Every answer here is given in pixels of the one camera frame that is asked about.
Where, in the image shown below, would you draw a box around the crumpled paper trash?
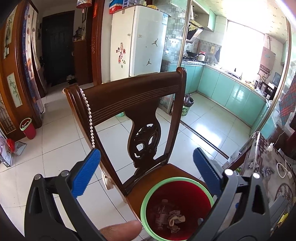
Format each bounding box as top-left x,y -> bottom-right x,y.
155,199 -> 186,233

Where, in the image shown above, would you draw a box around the teal kitchen cabinets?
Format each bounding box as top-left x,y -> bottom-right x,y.
182,64 -> 269,145

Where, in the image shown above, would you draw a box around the green kitchen trash bin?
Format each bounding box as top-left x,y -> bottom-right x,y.
182,94 -> 194,116

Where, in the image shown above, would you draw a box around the left hand thumb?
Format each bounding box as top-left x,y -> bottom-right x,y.
99,220 -> 142,241

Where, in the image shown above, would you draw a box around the red bin with green rim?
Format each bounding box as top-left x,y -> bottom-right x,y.
140,177 -> 214,240

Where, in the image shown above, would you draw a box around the floral patterned tablecloth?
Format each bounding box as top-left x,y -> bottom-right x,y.
222,131 -> 296,232

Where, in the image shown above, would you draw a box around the red dustpan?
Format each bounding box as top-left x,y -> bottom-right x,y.
6,138 -> 27,156

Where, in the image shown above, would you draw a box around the small red floor bin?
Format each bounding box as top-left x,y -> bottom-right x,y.
20,118 -> 36,140

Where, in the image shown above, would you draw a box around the dark wooden carved chair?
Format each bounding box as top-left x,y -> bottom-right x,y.
64,67 -> 193,219

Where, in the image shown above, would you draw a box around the plaid cloth hanging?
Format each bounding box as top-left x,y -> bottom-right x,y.
279,76 -> 296,126

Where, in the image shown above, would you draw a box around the white rice cooker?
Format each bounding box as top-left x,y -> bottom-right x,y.
197,51 -> 206,62

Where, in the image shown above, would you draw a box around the black wok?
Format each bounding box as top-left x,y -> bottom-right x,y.
186,50 -> 198,59

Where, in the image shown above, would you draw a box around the water heater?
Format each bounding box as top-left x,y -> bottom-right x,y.
257,47 -> 276,82

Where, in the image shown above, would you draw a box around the dark entrance door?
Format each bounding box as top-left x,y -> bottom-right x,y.
42,11 -> 75,86

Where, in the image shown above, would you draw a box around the white refrigerator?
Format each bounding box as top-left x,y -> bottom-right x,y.
110,5 -> 169,81

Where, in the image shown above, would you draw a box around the range hood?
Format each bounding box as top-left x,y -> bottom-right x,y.
186,20 -> 204,43

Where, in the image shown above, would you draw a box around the red hanging lantern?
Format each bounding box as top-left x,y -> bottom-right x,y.
76,0 -> 92,9

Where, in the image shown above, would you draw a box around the white bead chain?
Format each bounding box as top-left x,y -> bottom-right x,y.
79,87 -> 96,149

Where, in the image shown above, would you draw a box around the white charger cable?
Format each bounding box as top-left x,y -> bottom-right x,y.
276,159 -> 293,179

